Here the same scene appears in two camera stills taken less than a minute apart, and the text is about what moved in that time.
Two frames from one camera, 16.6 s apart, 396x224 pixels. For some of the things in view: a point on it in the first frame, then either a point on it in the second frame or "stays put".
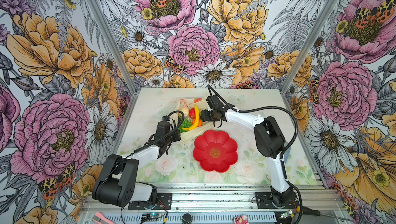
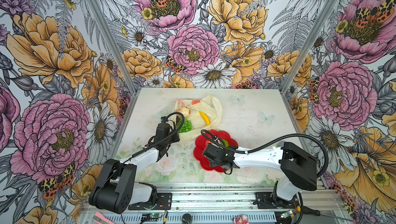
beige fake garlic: (185, 111) stays put
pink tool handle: (99, 218) stays put
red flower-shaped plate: (215, 150) stays put
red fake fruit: (192, 112) -> (208, 141)
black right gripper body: (213, 114) -> (215, 163)
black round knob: (186, 218) stays put
